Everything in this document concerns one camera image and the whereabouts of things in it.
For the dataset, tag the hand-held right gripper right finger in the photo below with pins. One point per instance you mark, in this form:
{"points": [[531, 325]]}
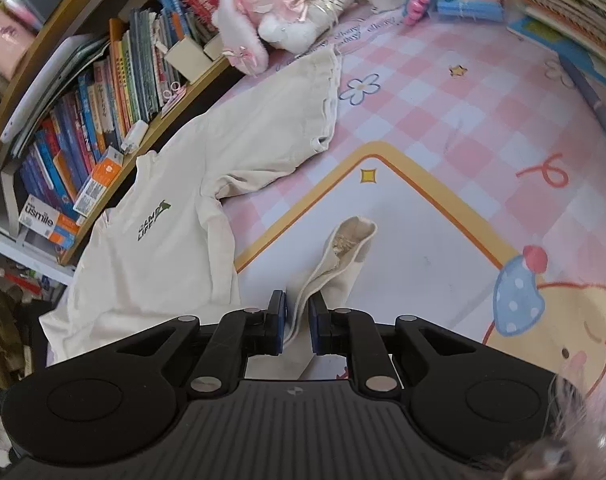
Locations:
{"points": [[317, 325]]}

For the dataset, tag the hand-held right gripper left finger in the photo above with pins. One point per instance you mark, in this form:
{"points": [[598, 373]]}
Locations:
{"points": [[279, 325]]}

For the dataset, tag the beige t-shirt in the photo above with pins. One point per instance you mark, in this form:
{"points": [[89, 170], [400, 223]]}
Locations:
{"points": [[183, 185]]}

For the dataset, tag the flat orange white box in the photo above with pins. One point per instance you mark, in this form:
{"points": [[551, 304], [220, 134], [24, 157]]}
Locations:
{"points": [[100, 180]]}

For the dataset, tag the pink checkered printed desk mat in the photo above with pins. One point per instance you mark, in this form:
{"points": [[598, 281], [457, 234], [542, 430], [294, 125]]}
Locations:
{"points": [[458, 135]]}

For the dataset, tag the small pink scissors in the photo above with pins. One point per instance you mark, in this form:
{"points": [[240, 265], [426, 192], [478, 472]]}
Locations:
{"points": [[173, 95]]}

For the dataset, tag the tall blue orange white box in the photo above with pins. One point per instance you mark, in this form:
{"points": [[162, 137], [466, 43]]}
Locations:
{"points": [[45, 222]]}

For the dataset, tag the olive dark cloth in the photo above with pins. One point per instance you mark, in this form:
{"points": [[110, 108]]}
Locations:
{"points": [[3, 335]]}

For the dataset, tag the fluffy pink sleeve cuff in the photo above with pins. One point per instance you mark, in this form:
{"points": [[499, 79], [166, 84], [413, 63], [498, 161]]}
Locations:
{"points": [[573, 435]]}

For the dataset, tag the row of colourful books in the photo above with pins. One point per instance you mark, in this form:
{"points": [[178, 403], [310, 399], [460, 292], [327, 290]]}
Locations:
{"points": [[113, 100]]}

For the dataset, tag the cream pen holder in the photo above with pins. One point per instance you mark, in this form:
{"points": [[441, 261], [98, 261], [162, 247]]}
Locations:
{"points": [[188, 60]]}

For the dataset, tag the small cream box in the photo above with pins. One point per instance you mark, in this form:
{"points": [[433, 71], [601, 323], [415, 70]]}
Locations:
{"points": [[214, 47]]}

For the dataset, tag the pink white plush bunny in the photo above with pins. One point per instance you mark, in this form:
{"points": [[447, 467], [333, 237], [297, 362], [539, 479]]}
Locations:
{"points": [[278, 5]]}

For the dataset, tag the white laptop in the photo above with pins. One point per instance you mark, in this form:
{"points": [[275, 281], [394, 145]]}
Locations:
{"points": [[48, 90]]}

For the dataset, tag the pink blue toy hand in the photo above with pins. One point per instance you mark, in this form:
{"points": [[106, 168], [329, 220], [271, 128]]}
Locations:
{"points": [[418, 2]]}

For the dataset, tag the pack of blue sticks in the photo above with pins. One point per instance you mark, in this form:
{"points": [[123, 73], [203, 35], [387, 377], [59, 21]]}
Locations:
{"points": [[468, 5]]}

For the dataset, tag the blue plastic rod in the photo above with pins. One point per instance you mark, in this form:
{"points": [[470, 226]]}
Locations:
{"points": [[590, 97]]}

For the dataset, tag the wooden bookshelf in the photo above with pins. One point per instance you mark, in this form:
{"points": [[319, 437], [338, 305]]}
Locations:
{"points": [[78, 10]]}

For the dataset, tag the stack of workbooks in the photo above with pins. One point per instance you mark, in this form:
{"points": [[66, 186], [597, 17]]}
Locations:
{"points": [[568, 5]]}

